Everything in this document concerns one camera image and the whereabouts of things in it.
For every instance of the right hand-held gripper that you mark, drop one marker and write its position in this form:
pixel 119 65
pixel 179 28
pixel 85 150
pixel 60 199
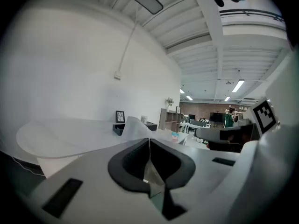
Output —
pixel 268 171

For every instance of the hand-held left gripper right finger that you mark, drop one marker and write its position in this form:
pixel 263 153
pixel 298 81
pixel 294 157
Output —
pixel 201 171

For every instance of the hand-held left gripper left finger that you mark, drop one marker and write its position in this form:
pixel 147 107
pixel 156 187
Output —
pixel 93 171

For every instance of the black tray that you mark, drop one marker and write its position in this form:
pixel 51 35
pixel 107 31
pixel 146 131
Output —
pixel 118 129

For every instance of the dark blue tissue box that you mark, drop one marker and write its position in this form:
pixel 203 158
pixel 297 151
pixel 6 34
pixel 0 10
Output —
pixel 152 126

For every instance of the white tissue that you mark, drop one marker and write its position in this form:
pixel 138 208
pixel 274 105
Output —
pixel 137 129

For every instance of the white office desk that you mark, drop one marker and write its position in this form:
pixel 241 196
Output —
pixel 194 125

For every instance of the small framed picture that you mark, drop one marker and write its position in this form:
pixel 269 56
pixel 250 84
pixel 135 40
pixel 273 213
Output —
pixel 178 109

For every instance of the wooden cube shelf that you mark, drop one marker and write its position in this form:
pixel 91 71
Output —
pixel 169 121

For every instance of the green plant in white vase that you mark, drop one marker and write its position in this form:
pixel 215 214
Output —
pixel 169 101

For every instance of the black wall television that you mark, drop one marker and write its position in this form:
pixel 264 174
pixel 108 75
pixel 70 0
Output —
pixel 216 118

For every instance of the black branch print picture frame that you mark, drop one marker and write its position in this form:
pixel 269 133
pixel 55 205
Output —
pixel 120 116

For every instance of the white wall conduit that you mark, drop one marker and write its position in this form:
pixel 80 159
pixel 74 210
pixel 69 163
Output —
pixel 127 45

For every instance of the black ceiling track rail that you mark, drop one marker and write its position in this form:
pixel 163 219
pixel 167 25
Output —
pixel 252 12

